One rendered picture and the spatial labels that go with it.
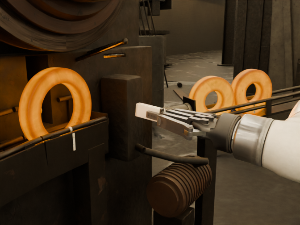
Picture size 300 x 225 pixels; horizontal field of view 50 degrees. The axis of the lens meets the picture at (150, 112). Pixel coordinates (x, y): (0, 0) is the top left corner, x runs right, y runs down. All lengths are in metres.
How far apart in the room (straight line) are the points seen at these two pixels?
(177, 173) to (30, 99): 0.46
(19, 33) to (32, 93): 0.12
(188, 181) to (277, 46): 2.52
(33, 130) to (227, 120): 0.38
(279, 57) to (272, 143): 2.75
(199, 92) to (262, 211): 1.01
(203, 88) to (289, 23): 2.29
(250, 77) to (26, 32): 0.73
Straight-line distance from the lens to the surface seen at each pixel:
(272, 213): 1.87
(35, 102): 0.68
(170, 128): 0.64
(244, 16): 4.79
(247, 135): 0.59
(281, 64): 3.29
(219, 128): 0.61
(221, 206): 1.86
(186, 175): 0.94
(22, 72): 0.75
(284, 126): 0.59
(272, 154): 0.58
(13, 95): 0.74
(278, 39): 3.30
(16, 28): 0.63
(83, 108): 0.78
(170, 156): 0.92
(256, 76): 1.12
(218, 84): 1.04
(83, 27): 0.71
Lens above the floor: 0.92
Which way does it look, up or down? 14 degrees down
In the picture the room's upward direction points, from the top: straight up
